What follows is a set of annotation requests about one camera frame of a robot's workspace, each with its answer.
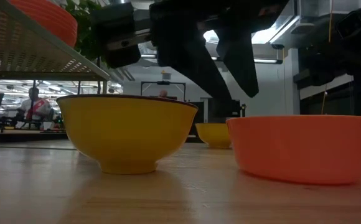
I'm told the white ceiling box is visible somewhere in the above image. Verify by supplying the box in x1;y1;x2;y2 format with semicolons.
298;0;361;17

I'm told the green perforated metal shelf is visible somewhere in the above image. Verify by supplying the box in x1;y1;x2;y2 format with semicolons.
0;0;111;146

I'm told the green potted plant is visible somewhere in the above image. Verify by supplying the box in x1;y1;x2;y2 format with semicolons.
64;0;107;94

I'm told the long ceiling light tube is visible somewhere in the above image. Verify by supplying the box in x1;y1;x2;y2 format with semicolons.
139;53;283;65

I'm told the orange plastic bowl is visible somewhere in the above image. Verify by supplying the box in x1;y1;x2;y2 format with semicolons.
34;0;69;13
21;0;77;26
9;0;78;48
27;0;74;19
15;0;78;32
226;114;361;186

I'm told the black background station frame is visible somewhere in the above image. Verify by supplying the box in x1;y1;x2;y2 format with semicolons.
140;80;187;102

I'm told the silver ceiling duct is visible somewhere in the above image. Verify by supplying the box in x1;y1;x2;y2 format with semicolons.
251;14;300;45

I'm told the black cabinet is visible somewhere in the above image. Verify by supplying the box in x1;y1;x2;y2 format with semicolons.
185;101;205;138
207;98;243;124

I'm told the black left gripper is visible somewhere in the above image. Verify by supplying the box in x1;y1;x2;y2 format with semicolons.
90;0;290;123

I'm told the yellow bowl with blue pattern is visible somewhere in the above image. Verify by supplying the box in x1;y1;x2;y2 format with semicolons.
56;94;199;175
195;123;232;149

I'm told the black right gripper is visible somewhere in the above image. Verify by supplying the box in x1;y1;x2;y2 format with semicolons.
294;40;355;91

